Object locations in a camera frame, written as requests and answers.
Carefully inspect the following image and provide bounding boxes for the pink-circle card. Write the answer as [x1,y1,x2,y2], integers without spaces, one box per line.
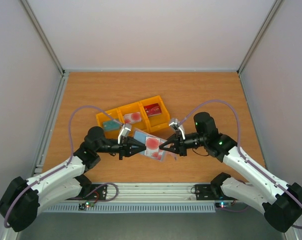
[152,151,165,161]
[144,136,160,157]

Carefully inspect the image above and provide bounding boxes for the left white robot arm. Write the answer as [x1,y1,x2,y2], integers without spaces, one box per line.
[0,126,146,232]

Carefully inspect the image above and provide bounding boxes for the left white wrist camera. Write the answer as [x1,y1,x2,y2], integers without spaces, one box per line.
[117,123,132,144]

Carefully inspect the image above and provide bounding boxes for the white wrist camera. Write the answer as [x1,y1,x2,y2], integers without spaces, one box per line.
[117,123,132,144]
[168,118,186,140]

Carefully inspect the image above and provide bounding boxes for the yellow three-compartment bin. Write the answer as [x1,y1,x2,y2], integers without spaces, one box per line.
[96,95,170,139]

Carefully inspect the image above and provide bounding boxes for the pink circle card stack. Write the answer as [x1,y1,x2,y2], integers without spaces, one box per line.
[123,111,142,125]

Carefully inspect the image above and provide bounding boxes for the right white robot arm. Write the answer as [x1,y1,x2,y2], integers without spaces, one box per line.
[159,112,302,233]

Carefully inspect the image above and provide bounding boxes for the aluminium front rail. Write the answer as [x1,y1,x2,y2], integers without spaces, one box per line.
[50,181,266,203]

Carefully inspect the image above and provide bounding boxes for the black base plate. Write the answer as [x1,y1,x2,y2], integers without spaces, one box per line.
[68,184,107,201]
[191,184,235,201]

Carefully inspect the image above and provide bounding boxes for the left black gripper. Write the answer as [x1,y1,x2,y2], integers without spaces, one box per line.
[96,135,146,160]

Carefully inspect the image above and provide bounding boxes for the pink leather card holder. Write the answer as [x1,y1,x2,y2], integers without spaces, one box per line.
[133,128,178,162]

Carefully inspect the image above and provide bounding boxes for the red card stack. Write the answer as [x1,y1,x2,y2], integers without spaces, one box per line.
[144,103,162,117]

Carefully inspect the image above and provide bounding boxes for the right small circuit board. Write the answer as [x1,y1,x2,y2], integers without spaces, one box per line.
[215,202,233,209]

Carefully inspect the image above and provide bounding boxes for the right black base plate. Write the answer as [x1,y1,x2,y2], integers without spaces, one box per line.
[191,184,235,201]

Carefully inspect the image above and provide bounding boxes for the teal VIP card stack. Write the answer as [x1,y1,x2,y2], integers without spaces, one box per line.
[102,120,121,132]

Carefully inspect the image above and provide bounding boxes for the left small circuit board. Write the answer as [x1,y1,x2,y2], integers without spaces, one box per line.
[78,202,95,211]

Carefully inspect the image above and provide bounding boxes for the small circuit board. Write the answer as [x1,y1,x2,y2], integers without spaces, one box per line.
[215,202,233,209]
[78,202,95,211]

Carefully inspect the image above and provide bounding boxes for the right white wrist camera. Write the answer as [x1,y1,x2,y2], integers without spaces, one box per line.
[168,118,186,140]

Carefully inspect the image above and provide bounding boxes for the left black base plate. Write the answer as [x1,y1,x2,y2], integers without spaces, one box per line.
[68,184,107,201]

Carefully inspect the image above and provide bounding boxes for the grey slotted cable duct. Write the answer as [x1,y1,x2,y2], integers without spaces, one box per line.
[45,202,215,214]

